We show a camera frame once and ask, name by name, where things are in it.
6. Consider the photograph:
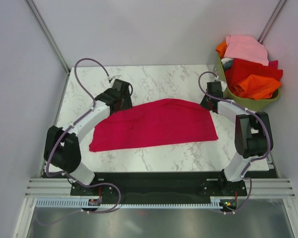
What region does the magenta t shirt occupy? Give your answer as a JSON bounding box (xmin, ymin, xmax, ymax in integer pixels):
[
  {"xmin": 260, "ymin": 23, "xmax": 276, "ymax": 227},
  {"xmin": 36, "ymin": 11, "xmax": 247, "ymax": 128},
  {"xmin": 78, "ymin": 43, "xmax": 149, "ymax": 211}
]
[{"xmin": 89, "ymin": 99, "xmax": 218, "ymax": 152}]

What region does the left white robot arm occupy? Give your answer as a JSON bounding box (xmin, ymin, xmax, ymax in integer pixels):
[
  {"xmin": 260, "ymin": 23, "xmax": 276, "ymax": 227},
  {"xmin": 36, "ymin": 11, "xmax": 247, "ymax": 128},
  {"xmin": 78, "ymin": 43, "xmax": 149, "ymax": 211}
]
[{"xmin": 43, "ymin": 79, "xmax": 133, "ymax": 195}]

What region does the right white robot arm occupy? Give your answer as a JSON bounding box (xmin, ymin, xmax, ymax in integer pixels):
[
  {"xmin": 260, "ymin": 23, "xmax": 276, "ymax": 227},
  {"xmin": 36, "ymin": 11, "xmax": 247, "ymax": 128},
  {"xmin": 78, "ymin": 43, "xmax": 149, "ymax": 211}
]
[{"xmin": 200, "ymin": 81, "xmax": 273, "ymax": 195}]

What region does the green laundry basket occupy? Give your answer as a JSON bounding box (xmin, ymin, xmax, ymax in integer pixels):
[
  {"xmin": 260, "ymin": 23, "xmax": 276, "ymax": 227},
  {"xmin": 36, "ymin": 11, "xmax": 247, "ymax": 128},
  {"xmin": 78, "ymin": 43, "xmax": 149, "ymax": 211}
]
[{"xmin": 213, "ymin": 54, "xmax": 281, "ymax": 112}]

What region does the white grey cloth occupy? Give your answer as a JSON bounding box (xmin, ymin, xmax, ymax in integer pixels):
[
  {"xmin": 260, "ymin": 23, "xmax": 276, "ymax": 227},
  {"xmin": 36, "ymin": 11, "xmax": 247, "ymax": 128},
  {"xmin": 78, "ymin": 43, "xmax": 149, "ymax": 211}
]
[{"xmin": 221, "ymin": 58, "xmax": 233, "ymax": 71}]

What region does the red t shirt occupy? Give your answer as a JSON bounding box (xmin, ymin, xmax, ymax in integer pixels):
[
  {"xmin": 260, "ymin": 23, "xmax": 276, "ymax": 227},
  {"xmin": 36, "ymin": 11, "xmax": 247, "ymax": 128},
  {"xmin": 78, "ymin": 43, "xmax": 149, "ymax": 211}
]
[{"xmin": 225, "ymin": 59, "xmax": 283, "ymax": 92}]

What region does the dark orange t shirt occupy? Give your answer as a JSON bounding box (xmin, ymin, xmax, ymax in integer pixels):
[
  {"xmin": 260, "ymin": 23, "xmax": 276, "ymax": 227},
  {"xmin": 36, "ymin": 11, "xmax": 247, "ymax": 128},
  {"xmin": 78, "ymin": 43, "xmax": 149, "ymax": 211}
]
[{"xmin": 216, "ymin": 41, "xmax": 227, "ymax": 59}]

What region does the pink t shirt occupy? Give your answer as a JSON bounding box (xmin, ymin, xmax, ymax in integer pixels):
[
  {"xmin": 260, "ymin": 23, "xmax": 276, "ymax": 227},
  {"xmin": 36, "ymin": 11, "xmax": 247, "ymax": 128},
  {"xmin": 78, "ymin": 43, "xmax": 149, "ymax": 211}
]
[{"xmin": 224, "ymin": 35, "xmax": 269, "ymax": 66}]

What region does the crimson t shirt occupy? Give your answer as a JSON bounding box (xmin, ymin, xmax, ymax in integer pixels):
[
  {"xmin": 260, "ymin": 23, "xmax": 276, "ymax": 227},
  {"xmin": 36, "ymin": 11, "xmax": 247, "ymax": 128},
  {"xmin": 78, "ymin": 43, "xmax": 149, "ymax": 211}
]
[{"xmin": 268, "ymin": 60, "xmax": 279, "ymax": 69}]

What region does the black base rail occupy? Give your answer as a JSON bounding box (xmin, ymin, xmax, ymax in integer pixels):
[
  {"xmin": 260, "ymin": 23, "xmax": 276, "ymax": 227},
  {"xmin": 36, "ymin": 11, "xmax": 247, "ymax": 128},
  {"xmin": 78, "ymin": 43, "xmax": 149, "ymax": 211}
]
[{"xmin": 71, "ymin": 172, "xmax": 247, "ymax": 204}]

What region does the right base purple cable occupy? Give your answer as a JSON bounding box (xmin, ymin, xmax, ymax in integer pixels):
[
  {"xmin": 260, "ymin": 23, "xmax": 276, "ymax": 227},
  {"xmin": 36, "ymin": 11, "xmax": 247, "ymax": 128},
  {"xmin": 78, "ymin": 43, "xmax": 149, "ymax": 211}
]
[{"xmin": 220, "ymin": 178, "xmax": 253, "ymax": 215}]

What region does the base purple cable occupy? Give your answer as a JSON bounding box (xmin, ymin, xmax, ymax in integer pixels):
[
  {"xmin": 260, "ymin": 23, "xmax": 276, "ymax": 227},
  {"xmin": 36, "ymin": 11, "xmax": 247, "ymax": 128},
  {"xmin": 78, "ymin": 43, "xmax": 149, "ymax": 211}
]
[
  {"xmin": 220, "ymin": 178, "xmax": 253, "ymax": 215},
  {"xmin": 80, "ymin": 182, "xmax": 122, "ymax": 215}
]

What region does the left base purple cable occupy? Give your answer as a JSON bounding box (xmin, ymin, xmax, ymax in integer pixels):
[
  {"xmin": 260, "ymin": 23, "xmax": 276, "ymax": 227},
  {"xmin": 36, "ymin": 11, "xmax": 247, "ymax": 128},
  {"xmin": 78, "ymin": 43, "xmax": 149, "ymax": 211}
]
[{"xmin": 80, "ymin": 182, "xmax": 122, "ymax": 215}]

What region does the white cable duct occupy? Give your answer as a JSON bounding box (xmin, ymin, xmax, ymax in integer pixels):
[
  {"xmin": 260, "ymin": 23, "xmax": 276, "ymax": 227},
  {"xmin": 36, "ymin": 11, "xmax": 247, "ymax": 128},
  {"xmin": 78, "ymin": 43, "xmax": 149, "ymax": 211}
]
[{"xmin": 35, "ymin": 198, "xmax": 237, "ymax": 209}]

